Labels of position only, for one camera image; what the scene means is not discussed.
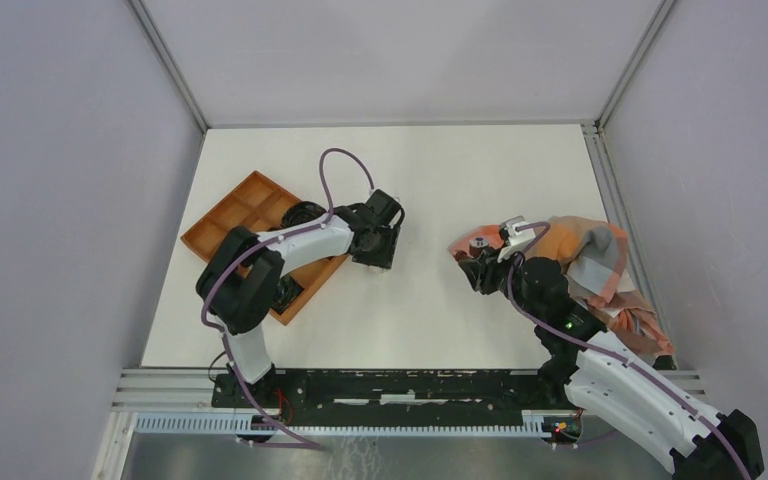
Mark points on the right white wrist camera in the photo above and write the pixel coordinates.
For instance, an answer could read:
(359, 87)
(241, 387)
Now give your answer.
(516, 234)

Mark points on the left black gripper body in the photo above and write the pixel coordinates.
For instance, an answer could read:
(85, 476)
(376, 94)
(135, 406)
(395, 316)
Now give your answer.
(381, 252)

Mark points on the aluminium frame rail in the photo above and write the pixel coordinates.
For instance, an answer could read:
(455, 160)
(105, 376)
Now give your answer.
(170, 423)

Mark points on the brown water faucet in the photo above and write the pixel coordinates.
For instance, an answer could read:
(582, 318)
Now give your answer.
(477, 245)

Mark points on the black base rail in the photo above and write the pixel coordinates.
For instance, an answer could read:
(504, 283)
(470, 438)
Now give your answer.
(401, 398)

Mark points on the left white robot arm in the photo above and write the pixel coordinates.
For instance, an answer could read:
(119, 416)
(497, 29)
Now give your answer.
(239, 283)

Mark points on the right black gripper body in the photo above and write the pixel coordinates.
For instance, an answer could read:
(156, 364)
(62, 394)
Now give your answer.
(493, 276)

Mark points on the orange grey checkered cloth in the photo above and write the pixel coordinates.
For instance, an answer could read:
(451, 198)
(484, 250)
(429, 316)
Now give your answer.
(594, 256)

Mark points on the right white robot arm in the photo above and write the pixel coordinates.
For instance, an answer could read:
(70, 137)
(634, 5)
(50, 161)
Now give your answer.
(599, 374)

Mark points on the orange compartment tray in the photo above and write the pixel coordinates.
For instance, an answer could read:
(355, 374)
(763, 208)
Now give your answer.
(260, 204)

